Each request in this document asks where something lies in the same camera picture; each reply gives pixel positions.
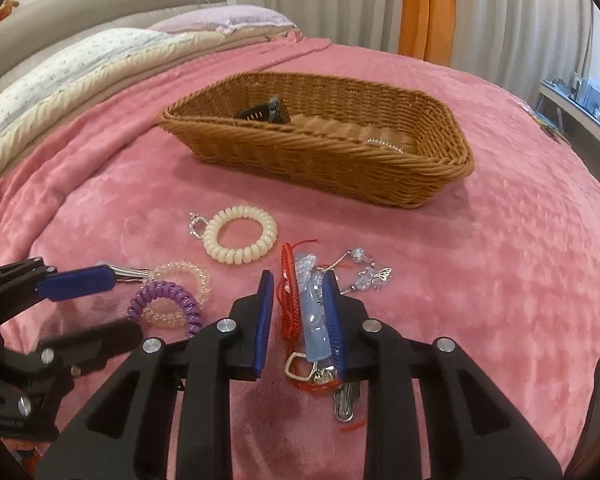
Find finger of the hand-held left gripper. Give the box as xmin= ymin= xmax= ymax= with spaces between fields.
xmin=0 ymin=257 xmax=117 ymax=331
xmin=0 ymin=318 xmax=144 ymax=392

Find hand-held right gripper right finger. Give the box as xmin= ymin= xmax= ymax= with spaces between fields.
xmin=322 ymin=274 xmax=563 ymax=480

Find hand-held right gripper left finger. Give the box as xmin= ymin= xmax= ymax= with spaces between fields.
xmin=32 ymin=270 xmax=276 ymax=480

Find light blue translucent hair clip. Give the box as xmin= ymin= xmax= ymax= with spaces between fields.
xmin=295 ymin=247 xmax=336 ymax=366

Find silver crystal charm pendant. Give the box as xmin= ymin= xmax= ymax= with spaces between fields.
xmin=320 ymin=247 xmax=393 ymax=296

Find silver metal buckle ring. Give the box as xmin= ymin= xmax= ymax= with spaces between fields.
xmin=284 ymin=351 xmax=321 ymax=380

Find red braided cord bracelet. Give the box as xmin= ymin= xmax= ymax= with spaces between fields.
xmin=277 ymin=237 xmax=326 ymax=343

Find purple spiral hair tie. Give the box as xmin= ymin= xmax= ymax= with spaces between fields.
xmin=128 ymin=281 xmax=202 ymax=337

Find cream spiral hair tie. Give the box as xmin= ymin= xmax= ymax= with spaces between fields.
xmin=202 ymin=203 xmax=279 ymax=263

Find clear spiral hair tie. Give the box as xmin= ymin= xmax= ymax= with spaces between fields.
xmin=142 ymin=260 xmax=213 ymax=328

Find silver crystal ring charm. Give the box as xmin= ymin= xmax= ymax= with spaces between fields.
xmin=188 ymin=211 xmax=216 ymax=242

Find brown wicker basket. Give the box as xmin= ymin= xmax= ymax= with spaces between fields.
xmin=157 ymin=71 xmax=476 ymax=209

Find white floral pillow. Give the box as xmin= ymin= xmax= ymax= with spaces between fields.
xmin=0 ymin=27 xmax=176 ymax=151

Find black hair clip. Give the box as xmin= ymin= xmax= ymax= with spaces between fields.
xmin=232 ymin=97 xmax=291 ymax=127

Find beige quilt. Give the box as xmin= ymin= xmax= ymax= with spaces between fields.
xmin=0 ymin=30 xmax=301 ymax=196

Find colourful booklet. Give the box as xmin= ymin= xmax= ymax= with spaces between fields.
xmin=517 ymin=102 xmax=568 ymax=143

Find purple pillow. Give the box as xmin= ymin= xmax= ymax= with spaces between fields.
xmin=147 ymin=4 xmax=296 ymax=36

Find white desk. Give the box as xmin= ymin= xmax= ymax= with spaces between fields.
xmin=539 ymin=80 xmax=600 ymax=146

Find grey curtain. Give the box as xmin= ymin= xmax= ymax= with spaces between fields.
xmin=450 ymin=0 xmax=593 ymax=106
xmin=235 ymin=0 xmax=406 ymax=53

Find orange curtain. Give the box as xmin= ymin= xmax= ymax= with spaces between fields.
xmin=397 ymin=0 xmax=458 ymax=66

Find books on desk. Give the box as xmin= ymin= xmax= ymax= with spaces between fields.
xmin=570 ymin=72 xmax=600 ymax=118

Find silver bead bracelet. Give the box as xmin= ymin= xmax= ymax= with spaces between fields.
xmin=365 ymin=136 xmax=406 ymax=155

